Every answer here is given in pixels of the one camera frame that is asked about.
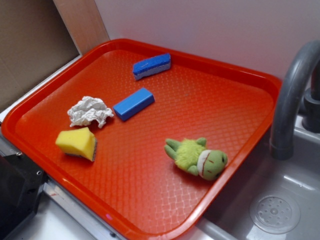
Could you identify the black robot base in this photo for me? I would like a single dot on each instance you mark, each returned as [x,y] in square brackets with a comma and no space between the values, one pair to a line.
[21,185]

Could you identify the red plastic tray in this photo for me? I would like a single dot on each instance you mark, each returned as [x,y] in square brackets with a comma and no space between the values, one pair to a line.
[132,184]

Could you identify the blue rectangular block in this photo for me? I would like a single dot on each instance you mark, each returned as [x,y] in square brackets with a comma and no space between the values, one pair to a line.
[133,104]

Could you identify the green plush frog toy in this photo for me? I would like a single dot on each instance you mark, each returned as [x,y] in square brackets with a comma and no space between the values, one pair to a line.
[193,157]

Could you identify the blue and white sponge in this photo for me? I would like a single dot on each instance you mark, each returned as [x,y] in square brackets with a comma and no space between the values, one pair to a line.
[151,66]

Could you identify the crumpled white paper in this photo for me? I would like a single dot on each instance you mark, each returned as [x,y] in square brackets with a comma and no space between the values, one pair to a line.
[88,110]

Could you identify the yellow sponge wedge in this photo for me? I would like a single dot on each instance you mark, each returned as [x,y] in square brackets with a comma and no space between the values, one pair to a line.
[78,142]

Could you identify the grey toy sink basin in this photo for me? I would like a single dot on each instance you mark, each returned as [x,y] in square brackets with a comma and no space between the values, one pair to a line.
[269,199]

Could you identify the brown cardboard panel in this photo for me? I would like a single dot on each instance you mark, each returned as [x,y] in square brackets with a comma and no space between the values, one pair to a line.
[34,43]

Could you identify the grey toy faucet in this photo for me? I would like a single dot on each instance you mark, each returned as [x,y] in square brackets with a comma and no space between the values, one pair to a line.
[300,85]

